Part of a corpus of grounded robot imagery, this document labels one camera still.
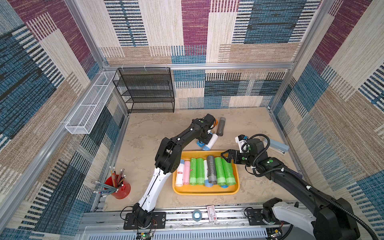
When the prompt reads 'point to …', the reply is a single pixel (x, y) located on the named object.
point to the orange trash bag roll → (216, 122)
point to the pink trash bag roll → (186, 169)
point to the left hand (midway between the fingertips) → (205, 138)
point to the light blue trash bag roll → (201, 144)
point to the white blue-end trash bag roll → (211, 143)
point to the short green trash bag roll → (200, 178)
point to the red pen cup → (115, 185)
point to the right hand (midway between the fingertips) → (229, 157)
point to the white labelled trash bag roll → (207, 184)
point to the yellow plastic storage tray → (202, 190)
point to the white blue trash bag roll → (179, 179)
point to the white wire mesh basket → (85, 115)
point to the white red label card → (211, 213)
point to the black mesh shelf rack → (146, 90)
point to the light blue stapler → (282, 147)
